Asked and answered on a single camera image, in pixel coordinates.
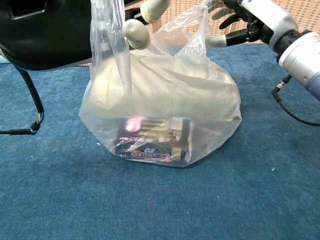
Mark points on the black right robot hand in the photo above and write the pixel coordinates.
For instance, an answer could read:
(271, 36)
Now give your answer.
(240, 11)

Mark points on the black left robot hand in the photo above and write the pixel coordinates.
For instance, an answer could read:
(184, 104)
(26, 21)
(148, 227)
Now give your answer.
(50, 35)

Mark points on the transparent plastic shopping bag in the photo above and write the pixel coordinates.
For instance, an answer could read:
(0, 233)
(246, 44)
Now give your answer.
(162, 80)

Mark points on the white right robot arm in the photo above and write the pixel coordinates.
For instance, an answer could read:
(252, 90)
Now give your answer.
(297, 55)

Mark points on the wicker folding screen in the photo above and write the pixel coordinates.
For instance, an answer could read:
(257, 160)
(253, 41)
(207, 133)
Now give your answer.
(308, 13)

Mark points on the pale cream soft package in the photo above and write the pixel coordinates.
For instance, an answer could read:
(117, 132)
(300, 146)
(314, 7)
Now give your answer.
(187, 100)

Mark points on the black purple pad pack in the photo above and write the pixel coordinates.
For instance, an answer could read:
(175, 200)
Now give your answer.
(155, 145)

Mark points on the blue velvet table cloth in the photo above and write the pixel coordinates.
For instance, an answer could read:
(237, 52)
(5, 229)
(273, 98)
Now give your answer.
(75, 200)

